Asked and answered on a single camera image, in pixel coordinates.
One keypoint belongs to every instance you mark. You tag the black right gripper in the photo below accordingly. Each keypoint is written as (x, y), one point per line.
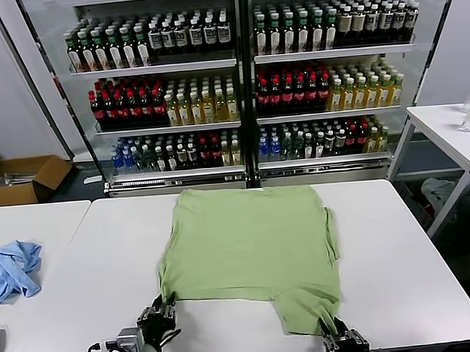
(349, 346)

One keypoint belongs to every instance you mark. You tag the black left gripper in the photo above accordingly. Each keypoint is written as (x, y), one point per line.
(158, 332)

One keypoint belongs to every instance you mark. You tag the green t-shirt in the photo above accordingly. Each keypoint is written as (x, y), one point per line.
(247, 243)

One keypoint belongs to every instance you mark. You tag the pile of clothes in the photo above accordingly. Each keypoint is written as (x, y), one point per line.
(439, 190)

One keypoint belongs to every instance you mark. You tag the white cooler shelf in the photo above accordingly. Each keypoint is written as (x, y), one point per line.
(327, 115)
(322, 162)
(152, 68)
(168, 129)
(331, 53)
(179, 173)

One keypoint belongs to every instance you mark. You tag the small white flat object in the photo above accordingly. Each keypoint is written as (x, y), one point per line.
(92, 179)

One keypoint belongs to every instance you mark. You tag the crumpled light blue garment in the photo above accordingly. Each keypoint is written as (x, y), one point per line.
(9, 269)

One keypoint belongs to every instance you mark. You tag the blue water bottle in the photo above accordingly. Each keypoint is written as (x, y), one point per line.
(263, 149)
(128, 158)
(116, 160)
(275, 148)

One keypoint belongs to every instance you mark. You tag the red cap cola bottle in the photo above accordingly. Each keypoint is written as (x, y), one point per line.
(287, 97)
(263, 98)
(325, 94)
(300, 96)
(351, 135)
(275, 97)
(108, 110)
(215, 149)
(96, 110)
(362, 133)
(132, 108)
(312, 95)
(204, 150)
(145, 107)
(158, 107)
(120, 109)

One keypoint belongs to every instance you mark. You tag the yellow juice bottle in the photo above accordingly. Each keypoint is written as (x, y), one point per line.
(236, 153)
(221, 111)
(184, 113)
(373, 95)
(225, 154)
(382, 138)
(397, 93)
(233, 110)
(348, 97)
(361, 96)
(171, 114)
(208, 111)
(385, 95)
(196, 112)
(373, 139)
(336, 98)

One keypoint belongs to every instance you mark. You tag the open cardboard box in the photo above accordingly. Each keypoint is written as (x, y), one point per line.
(47, 175)

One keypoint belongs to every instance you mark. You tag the bundle of metal rods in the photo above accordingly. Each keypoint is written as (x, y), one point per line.
(19, 177)

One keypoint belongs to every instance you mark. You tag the beverage display cooler cabinet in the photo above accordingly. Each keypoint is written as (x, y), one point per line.
(248, 103)

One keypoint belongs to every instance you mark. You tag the white side table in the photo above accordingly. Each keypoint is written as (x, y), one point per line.
(447, 131)

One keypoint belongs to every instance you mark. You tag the green cap tea bottle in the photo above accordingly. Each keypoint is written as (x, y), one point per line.
(89, 57)
(143, 52)
(116, 55)
(331, 37)
(102, 56)
(129, 54)
(303, 40)
(289, 41)
(274, 42)
(317, 38)
(260, 43)
(76, 58)

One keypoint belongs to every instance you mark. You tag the navy label dark bottle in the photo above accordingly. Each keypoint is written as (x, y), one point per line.
(386, 21)
(168, 38)
(372, 22)
(223, 34)
(195, 36)
(399, 20)
(209, 35)
(155, 39)
(411, 19)
(181, 37)

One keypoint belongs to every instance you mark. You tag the beige label dark bottle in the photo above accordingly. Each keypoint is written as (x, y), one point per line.
(345, 23)
(358, 23)

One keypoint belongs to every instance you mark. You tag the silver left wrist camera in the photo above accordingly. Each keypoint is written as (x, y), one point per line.
(129, 340)

